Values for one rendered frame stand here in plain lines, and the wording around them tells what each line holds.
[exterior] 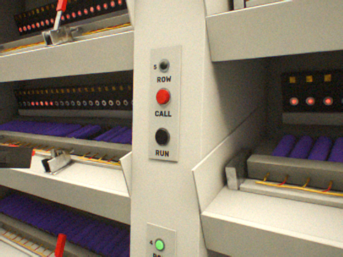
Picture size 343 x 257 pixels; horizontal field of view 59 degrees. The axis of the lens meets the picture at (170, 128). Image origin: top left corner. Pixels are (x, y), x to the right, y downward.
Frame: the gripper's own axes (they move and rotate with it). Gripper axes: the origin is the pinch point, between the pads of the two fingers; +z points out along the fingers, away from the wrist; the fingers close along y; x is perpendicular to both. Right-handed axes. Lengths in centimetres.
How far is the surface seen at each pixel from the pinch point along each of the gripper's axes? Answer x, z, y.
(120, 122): 7.6, 20.4, 0.9
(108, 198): -3.7, 7.3, 13.8
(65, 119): 7.8, 20.6, -16.7
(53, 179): -2.9, 6.8, 2.2
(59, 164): -0.7, 8.3, 0.9
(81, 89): 14.2, 19.5, -11.0
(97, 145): 2.8, 11.9, 5.0
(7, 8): 37, 16, -43
